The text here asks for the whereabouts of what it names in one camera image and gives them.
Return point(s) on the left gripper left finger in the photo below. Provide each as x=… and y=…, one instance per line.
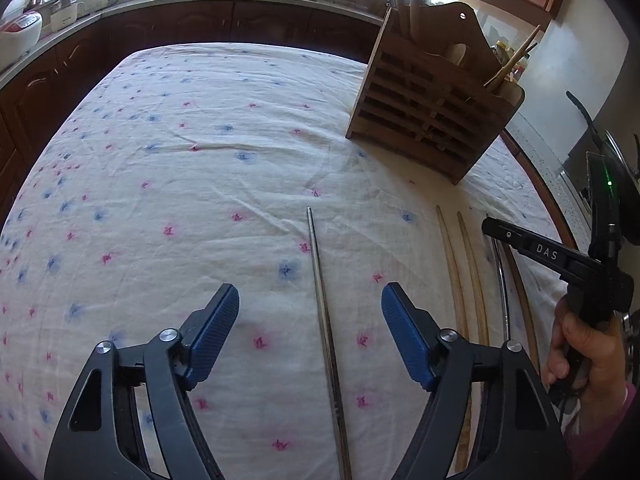
x=99, y=432

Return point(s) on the wooden chopstick one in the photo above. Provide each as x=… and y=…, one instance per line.
x=452, y=269

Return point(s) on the person's right hand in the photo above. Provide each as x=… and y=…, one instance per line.
x=604, y=392

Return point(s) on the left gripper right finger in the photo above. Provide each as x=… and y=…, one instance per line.
x=487, y=415

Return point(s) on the wooden chopstick two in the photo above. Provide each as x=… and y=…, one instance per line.
x=477, y=286

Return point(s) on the black wok with lid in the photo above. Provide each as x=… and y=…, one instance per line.
x=600, y=142

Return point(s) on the steel chopstick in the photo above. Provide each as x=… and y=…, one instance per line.
x=329, y=357
x=503, y=292

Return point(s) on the wooden utensil holder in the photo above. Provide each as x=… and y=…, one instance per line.
x=428, y=99

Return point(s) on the white red rice cooker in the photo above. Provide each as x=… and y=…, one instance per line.
x=19, y=37

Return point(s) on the floral white tablecloth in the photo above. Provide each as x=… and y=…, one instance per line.
x=192, y=166

